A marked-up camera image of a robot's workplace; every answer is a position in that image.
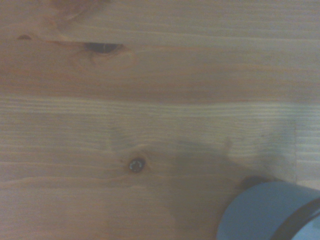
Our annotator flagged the blue enamel mug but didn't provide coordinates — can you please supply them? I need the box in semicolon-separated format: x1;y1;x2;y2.
216;181;320;240

